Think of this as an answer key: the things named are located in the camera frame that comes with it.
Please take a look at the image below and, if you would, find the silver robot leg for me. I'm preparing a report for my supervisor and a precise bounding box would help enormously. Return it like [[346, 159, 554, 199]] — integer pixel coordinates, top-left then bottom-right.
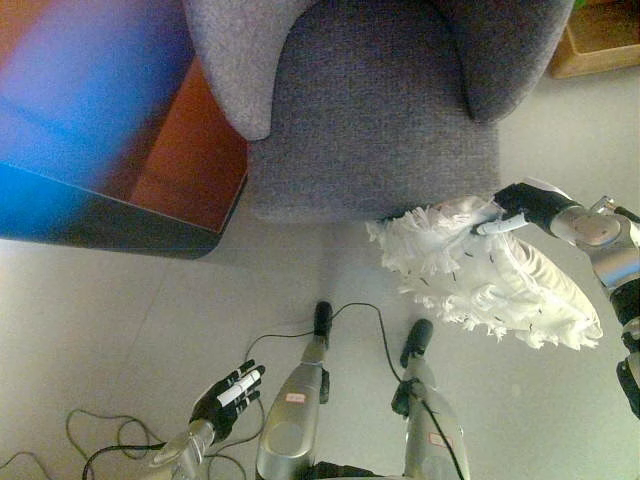
[[392, 318, 472, 480], [255, 301, 335, 480]]

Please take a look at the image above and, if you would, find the thin black cable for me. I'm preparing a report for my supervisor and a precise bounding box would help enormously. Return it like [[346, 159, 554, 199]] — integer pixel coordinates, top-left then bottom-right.
[[246, 302, 464, 480]]

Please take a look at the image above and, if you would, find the silver right robot leg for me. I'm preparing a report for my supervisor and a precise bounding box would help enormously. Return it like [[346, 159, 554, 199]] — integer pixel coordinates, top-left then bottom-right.
[[392, 318, 472, 480]]

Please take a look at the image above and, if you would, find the black robot waist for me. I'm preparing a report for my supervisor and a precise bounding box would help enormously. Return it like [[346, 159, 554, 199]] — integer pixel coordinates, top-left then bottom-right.
[[307, 460, 389, 480]]

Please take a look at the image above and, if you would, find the orange wooden cabinet dark edge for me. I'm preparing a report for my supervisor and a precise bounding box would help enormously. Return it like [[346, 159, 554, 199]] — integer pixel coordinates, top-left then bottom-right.
[[0, 0, 251, 262]]

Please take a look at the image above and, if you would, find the grey looped floor cable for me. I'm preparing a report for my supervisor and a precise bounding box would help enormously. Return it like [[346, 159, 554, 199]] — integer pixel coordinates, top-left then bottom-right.
[[0, 407, 267, 480]]

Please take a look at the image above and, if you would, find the light wooden box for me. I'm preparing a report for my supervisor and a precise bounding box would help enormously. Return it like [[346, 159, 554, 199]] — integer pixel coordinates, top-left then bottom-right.
[[551, 0, 640, 79]]

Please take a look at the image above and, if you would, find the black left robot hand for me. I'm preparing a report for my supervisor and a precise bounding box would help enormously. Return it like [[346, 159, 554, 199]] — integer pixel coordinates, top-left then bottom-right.
[[188, 359, 266, 444]]

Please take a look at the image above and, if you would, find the grey fabric armchair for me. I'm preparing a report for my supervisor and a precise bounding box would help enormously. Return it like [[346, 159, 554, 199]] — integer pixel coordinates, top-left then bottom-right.
[[182, 0, 576, 226]]

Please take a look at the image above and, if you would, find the white fringed pillow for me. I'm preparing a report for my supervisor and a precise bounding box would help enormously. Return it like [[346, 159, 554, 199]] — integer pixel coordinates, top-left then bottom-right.
[[364, 175, 605, 352]]

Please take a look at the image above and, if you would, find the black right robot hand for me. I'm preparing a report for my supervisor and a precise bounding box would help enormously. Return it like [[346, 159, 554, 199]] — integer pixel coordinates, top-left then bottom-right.
[[474, 182, 584, 237]]

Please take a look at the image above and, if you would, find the silver left robot leg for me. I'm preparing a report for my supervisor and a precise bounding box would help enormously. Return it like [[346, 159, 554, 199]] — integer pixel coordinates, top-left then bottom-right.
[[255, 301, 335, 480]]

